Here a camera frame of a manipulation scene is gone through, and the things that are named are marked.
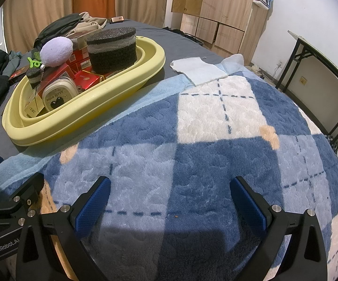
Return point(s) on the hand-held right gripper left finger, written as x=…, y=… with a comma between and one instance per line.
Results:
x=94, y=207

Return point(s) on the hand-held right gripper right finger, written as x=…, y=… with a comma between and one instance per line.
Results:
x=247, y=210

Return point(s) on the small black layered sponge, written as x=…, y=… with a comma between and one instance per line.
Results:
x=34, y=76

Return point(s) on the cream toy pot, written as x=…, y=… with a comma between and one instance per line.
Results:
x=60, y=93

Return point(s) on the yellow plastic basin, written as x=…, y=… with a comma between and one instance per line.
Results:
x=98, y=105

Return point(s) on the red carton with silver flap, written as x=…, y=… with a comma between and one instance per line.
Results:
x=56, y=74

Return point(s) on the green plastic clip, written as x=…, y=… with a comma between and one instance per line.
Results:
x=33, y=62

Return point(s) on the purple plush ball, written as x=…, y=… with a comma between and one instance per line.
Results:
x=56, y=51

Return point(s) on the large round black sponge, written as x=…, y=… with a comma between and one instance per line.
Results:
x=112, y=51

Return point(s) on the blue white checkered blanket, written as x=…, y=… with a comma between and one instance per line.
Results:
x=201, y=152

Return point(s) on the dark red packet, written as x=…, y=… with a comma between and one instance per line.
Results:
x=18, y=74

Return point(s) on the grey green garment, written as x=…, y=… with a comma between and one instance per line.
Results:
x=12, y=61

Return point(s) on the plaid cloth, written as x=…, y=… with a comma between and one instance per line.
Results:
x=332, y=144

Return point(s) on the small red box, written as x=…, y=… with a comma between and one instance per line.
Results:
x=88, y=79
x=80, y=56

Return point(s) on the white cloth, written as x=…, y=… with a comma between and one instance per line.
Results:
x=198, y=69

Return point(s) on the dark clothing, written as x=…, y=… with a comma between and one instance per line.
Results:
x=59, y=26

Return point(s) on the beige curtain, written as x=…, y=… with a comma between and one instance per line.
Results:
x=40, y=3

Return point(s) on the black folding table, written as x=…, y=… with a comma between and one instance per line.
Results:
x=318, y=52

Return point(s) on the beige clothing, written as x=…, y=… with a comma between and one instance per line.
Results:
x=90, y=22

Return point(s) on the grey bedsheet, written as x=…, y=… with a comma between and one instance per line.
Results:
x=174, y=41

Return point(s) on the small brown box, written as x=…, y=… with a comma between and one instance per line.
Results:
x=117, y=20

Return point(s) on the black case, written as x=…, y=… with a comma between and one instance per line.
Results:
x=172, y=30

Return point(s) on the wooden wardrobe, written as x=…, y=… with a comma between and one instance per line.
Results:
x=230, y=5

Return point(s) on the yellowed wall socket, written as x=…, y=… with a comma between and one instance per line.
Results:
x=303, y=80

